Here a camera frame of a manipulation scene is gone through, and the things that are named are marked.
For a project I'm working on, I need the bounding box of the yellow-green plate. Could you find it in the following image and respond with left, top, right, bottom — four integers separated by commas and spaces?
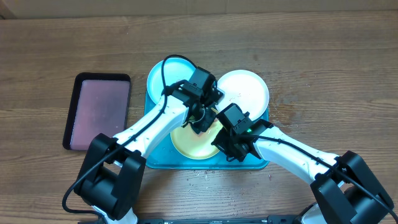
170, 119, 223, 160

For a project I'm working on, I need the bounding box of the light blue plate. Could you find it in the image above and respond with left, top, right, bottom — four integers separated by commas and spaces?
147, 58, 196, 104

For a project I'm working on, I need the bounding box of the white plate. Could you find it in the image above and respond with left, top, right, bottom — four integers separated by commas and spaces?
216, 70, 270, 120

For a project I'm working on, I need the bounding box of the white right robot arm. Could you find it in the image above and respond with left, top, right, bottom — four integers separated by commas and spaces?
213, 119, 397, 223

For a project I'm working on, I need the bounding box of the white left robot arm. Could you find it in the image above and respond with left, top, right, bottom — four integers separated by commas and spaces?
69, 83, 224, 223

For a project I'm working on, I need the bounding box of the black tray of soapy water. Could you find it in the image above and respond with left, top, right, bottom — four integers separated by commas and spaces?
62, 72, 131, 151

